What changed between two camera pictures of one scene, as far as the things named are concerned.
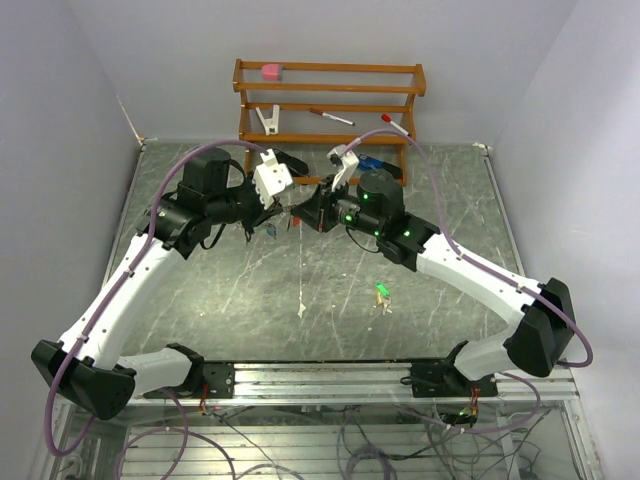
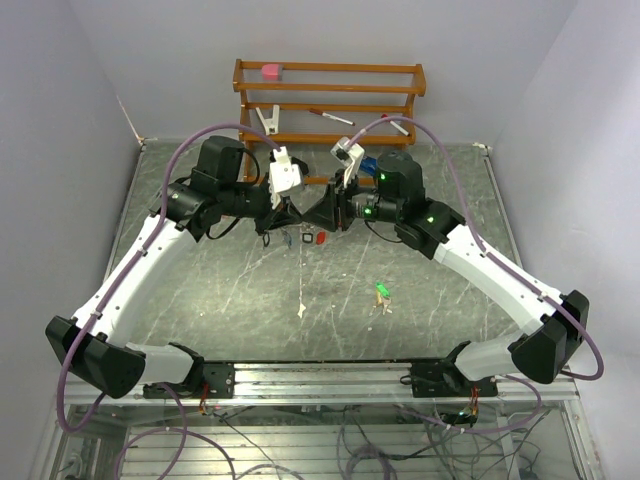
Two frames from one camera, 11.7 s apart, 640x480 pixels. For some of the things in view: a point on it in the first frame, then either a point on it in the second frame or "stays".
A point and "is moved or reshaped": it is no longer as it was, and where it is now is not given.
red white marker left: [313, 110] stays
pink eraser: [271, 72] stays
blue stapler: [369, 163] stays
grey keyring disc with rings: [286, 210] is moved or reshaped
